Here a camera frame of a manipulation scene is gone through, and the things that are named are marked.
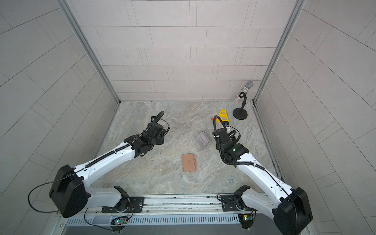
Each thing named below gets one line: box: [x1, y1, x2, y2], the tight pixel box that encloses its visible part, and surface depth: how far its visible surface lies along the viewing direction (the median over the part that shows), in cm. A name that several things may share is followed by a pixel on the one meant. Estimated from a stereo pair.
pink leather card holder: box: [181, 153, 198, 172], surface depth 86 cm
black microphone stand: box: [232, 92, 248, 120], surface depth 109 cm
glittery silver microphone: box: [233, 79, 255, 105], surface depth 91 cm
